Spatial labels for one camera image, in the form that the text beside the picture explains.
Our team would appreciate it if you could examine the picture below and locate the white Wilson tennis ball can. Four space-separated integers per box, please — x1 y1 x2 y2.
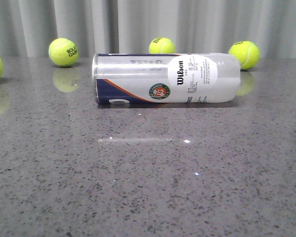
92 53 241 104

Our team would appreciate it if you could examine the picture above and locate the centre tennis ball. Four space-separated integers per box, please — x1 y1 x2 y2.
148 37 175 54

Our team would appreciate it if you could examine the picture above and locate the Roland Garros tennis ball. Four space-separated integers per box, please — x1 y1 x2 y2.
48 38 79 67

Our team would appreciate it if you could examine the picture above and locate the right tennis ball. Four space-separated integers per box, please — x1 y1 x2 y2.
228 41 260 70

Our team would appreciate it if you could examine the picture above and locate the grey curtain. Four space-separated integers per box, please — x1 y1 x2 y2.
0 0 296 58

